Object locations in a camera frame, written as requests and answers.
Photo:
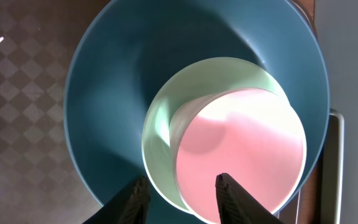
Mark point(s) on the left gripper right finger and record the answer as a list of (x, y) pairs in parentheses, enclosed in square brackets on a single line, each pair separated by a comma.
[(237, 206)]

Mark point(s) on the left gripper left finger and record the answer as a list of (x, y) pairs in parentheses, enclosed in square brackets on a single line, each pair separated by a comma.
[(129, 206)]

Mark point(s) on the pink cup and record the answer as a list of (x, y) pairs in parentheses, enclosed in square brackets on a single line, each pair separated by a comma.
[(253, 135)]

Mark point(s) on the grey dishwasher rack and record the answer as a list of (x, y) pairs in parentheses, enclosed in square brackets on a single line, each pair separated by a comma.
[(337, 27)]

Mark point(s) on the brown serving tray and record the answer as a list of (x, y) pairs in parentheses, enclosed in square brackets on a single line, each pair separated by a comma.
[(38, 182)]

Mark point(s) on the light green bowl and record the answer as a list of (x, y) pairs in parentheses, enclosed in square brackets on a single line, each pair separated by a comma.
[(206, 77)]

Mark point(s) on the dark blue plate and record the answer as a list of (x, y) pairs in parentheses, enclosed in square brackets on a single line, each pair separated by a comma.
[(134, 47)]

